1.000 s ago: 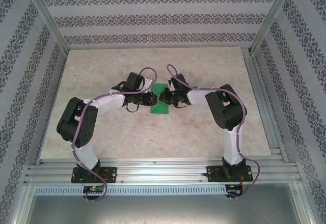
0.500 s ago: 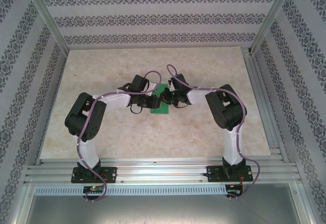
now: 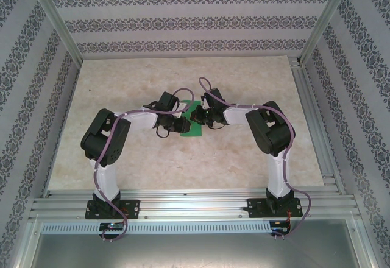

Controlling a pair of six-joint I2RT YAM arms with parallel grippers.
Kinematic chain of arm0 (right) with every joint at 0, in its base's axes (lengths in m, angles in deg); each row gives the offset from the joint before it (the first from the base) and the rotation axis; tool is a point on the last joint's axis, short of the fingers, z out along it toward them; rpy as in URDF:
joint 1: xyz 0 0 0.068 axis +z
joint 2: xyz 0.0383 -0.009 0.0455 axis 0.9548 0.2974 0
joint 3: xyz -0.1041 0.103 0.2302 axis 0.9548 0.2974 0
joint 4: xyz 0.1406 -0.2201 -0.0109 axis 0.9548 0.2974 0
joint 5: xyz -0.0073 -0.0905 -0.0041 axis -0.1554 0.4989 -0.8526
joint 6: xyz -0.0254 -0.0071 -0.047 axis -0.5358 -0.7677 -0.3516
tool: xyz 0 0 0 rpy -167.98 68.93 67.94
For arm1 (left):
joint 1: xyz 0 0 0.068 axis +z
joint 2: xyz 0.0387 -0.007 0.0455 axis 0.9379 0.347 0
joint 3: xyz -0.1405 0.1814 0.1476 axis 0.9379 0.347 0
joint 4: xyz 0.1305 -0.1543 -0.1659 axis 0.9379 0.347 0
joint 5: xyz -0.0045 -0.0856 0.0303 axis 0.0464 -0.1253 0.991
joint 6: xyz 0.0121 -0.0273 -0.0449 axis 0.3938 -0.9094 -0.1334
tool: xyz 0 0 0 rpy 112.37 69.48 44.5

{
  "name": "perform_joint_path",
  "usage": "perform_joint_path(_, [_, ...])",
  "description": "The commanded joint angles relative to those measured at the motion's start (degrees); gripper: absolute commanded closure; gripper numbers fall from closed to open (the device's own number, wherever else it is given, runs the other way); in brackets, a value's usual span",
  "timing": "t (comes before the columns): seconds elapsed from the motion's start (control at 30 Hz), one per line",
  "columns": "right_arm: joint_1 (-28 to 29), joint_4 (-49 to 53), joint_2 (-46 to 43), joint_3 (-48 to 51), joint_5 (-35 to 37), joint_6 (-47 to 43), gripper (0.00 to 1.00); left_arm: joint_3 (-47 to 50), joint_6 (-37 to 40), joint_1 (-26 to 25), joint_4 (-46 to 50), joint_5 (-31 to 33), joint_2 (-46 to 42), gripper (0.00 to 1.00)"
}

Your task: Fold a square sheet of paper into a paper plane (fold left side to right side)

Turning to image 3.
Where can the green paper sheet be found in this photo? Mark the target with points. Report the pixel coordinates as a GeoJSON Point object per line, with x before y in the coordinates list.
{"type": "Point", "coordinates": [192, 131]}

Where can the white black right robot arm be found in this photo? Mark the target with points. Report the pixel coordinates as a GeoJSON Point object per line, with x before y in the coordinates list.
{"type": "Point", "coordinates": [278, 176]}

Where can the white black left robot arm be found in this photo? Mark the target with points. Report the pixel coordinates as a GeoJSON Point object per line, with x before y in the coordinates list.
{"type": "Point", "coordinates": [105, 176]}

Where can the grey metal sheet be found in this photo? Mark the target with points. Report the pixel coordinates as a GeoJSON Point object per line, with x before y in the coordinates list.
{"type": "Point", "coordinates": [195, 249]}

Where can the aluminium mounting rail beam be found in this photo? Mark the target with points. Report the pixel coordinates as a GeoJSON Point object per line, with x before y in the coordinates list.
{"type": "Point", "coordinates": [195, 202]}

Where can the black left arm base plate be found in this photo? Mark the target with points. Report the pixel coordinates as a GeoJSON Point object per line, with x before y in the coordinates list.
{"type": "Point", "coordinates": [132, 208]}

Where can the aluminium side rail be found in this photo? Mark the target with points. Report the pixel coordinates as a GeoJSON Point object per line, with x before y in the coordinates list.
{"type": "Point", "coordinates": [312, 112]}

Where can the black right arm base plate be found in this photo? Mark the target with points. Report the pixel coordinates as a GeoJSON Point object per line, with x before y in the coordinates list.
{"type": "Point", "coordinates": [256, 208]}

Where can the aluminium frame post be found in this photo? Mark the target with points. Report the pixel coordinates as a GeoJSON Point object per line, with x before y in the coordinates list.
{"type": "Point", "coordinates": [56, 18]}
{"type": "Point", "coordinates": [326, 18]}

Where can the aluminium lower frame rail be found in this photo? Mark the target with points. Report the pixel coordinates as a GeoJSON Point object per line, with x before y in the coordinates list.
{"type": "Point", "coordinates": [24, 243]}
{"type": "Point", "coordinates": [367, 243]}

